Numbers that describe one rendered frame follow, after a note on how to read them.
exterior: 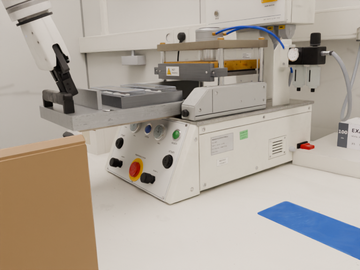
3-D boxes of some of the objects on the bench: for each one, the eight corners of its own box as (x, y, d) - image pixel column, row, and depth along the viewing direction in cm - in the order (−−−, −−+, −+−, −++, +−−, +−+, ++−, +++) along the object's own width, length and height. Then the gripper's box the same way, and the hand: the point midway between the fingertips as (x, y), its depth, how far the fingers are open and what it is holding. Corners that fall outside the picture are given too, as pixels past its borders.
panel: (106, 170, 102) (126, 110, 103) (164, 201, 79) (189, 123, 79) (100, 168, 101) (121, 107, 102) (158, 200, 77) (184, 121, 78)
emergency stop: (132, 175, 92) (136, 160, 92) (139, 179, 89) (144, 164, 89) (126, 174, 91) (131, 159, 91) (134, 178, 88) (139, 163, 88)
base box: (231, 139, 135) (231, 95, 131) (319, 160, 106) (323, 104, 102) (104, 170, 104) (99, 113, 100) (179, 211, 74) (177, 133, 71)
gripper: (61, 2, 65) (99, 91, 73) (38, 11, 77) (74, 87, 84) (23, 15, 62) (67, 107, 69) (5, 22, 73) (45, 100, 81)
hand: (67, 88), depth 76 cm, fingers closed
